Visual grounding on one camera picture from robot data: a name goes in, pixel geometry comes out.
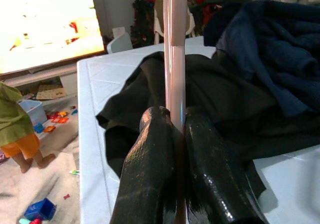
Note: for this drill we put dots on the flat screen television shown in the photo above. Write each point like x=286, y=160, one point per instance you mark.
x=50, y=21

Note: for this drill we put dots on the black garment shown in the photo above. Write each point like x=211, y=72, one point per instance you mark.
x=212, y=89

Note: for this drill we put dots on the pale pink plastic hanger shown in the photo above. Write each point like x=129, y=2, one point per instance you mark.
x=175, y=71

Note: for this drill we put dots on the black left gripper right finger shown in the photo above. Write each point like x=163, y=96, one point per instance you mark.
x=212, y=179

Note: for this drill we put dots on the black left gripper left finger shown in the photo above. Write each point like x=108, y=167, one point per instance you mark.
x=147, y=171

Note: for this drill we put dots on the blue toy box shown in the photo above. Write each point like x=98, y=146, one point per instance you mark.
x=42, y=209

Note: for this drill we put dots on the light blue child chair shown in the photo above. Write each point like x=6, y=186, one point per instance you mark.
x=120, y=44

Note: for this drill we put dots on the cardboard puzzle board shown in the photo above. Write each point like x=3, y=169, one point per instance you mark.
x=51, y=92

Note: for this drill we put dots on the navy blue garment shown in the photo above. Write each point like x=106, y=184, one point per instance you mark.
x=275, y=46

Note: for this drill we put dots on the white folding table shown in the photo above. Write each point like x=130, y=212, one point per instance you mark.
x=95, y=84

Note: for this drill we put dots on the orange toy piece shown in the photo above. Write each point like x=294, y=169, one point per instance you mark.
x=50, y=128
x=60, y=120

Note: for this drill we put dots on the toddler in green shirt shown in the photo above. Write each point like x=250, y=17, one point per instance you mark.
x=12, y=114

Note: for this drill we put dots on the white high chair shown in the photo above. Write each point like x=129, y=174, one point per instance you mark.
x=191, y=24

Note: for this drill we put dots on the white television stand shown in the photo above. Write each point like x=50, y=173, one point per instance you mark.
x=67, y=81

